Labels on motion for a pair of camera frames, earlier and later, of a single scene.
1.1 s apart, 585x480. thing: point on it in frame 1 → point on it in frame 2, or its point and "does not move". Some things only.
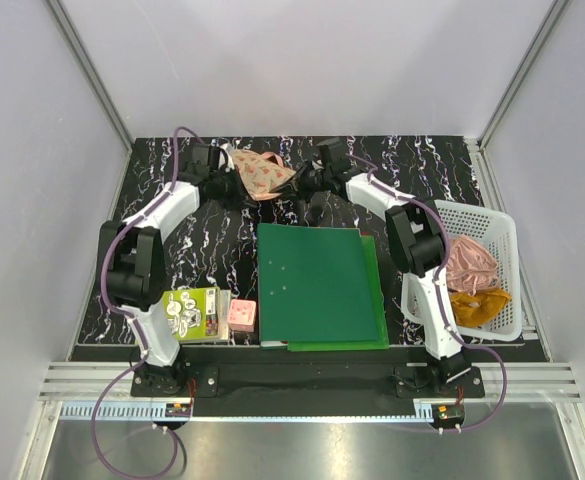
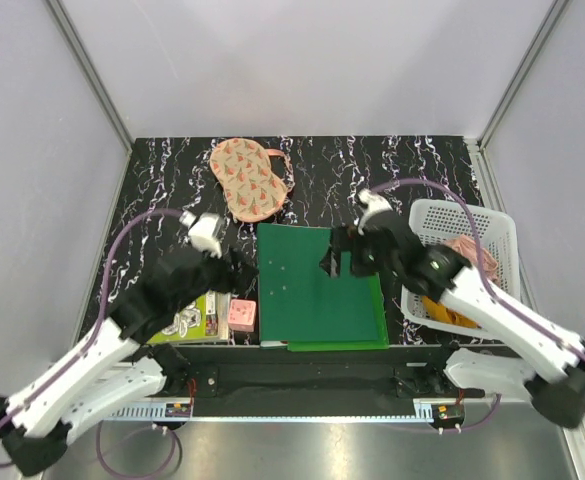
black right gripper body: x=310 y=181 → x=368 y=262
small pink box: x=241 y=315 does not move
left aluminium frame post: x=90 y=73 does not move
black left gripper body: x=227 y=192 → x=213 y=277
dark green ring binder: x=313 y=285 does not move
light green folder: x=360 y=345 does not move
